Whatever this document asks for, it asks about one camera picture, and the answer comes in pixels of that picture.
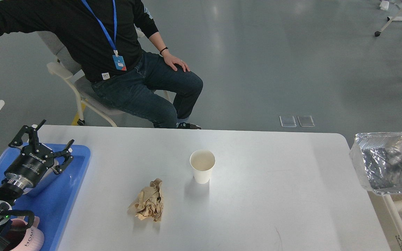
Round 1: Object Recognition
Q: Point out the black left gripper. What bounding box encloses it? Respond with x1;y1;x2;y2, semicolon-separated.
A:
4;120;75;189

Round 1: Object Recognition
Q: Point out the aluminium foil tray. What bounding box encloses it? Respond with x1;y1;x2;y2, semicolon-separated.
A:
349;132;402;196

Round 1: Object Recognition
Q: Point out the pink ribbed mug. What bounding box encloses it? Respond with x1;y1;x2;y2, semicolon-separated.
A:
5;216;44;251

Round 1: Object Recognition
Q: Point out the white paper cup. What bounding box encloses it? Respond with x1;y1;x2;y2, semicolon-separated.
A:
189;149;216;184

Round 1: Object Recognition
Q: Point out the stainless steel rectangular tray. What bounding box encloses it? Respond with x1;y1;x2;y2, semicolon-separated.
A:
23;159;59;197

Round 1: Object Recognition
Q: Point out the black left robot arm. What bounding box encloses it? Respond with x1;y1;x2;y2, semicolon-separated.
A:
0;120;74;251

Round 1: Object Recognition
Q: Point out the white plastic bin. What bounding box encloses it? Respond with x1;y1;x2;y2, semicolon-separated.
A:
367;192;402;251

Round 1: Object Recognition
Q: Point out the blue plastic tray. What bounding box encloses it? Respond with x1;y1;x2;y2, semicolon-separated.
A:
0;145;91;251

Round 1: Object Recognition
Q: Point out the grey wheeled chair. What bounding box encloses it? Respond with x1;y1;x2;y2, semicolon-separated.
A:
35;26;173;128

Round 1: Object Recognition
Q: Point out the crumpled brown paper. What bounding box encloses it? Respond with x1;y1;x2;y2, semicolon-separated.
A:
128;178;164;222

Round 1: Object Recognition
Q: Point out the clear floor plate right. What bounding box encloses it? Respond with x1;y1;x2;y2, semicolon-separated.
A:
297;115;315;127

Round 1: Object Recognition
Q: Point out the clear floor plate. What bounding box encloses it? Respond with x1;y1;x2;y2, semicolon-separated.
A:
279;115;297;128
297;115;315;127

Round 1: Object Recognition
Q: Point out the seated person in jeans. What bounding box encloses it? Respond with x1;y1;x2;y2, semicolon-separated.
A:
0;0;203;130

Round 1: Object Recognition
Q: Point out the clear floor plate left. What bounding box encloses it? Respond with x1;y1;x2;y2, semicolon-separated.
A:
279;115;297;128

